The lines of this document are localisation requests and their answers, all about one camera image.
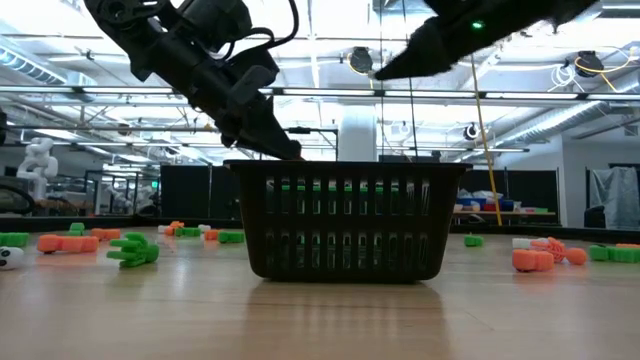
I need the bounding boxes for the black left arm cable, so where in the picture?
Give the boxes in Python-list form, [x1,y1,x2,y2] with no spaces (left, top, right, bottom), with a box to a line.
[219,0,300,61]

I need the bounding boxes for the black partition panel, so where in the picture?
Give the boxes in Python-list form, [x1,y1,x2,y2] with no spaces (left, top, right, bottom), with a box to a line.
[159,164,242,221]

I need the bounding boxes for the green zombie hand decoration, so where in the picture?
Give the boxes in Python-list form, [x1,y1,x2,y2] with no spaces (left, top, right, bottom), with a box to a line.
[105,232,160,269]

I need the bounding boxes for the black hanging cable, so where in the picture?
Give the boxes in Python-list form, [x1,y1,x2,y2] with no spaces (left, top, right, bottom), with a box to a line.
[401,0,420,162]
[378,0,386,162]

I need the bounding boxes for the yellow hanging strap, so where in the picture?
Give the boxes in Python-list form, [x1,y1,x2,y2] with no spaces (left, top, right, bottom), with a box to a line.
[469,52,504,227]

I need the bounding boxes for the long orange bone decoration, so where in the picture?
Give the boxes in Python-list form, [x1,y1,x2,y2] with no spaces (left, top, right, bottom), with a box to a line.
[37,234,100,255]

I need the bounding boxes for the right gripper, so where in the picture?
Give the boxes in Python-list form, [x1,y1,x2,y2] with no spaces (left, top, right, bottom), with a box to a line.
[373,0,531,80]

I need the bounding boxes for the white plastic bags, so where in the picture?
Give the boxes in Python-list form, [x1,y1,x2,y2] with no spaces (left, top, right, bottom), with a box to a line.
[457,188,504,201]

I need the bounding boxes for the black curved cable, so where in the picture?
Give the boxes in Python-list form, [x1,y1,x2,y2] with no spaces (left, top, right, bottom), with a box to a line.
[0,184,37,216]

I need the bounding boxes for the black table edge frame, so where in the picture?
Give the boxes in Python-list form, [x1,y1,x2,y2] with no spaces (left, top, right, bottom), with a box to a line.
[0,214,640,245]

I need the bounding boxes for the orange pumpkin decoration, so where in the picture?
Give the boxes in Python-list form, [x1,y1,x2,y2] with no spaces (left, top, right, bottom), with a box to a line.
[511,248,556,274]

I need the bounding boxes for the grey cloth cover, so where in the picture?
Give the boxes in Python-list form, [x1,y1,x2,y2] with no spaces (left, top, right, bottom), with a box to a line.
[589,167,640,230]

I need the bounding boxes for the white round column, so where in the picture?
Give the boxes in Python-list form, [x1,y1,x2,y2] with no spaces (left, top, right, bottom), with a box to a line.
[338,104,378,162]

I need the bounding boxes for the black chair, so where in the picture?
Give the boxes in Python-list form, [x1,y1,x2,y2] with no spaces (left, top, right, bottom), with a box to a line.
[583,204,607,230]

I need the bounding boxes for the wide green block decoration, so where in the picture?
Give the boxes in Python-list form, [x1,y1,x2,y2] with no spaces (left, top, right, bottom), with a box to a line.
[607,246,640,265]
[0,232,30,248]

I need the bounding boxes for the white skull decoration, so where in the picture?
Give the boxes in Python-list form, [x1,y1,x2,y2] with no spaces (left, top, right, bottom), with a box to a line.
[0,246,25,272]

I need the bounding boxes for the wooden side table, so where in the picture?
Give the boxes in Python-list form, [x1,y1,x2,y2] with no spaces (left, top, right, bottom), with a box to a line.
[452,210,557,226]

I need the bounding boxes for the black plastic slotted basket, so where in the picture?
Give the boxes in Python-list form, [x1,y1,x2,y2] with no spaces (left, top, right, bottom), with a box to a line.
[222,159,474,284]

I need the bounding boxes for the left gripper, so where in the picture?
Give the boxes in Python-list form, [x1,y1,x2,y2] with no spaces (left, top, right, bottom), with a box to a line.
[164,34,303,161]

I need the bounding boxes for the black framed glass enclosure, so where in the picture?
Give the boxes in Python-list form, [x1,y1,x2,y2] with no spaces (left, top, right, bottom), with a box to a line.
[83,169,162,217]

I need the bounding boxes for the long ceiling light bar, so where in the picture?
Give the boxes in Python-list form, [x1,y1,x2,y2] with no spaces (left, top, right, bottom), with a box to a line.
[0,85,640,102]

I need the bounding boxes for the grey horizontal pipe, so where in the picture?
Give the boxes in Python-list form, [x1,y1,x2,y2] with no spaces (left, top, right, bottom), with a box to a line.
[0,124,221,134]

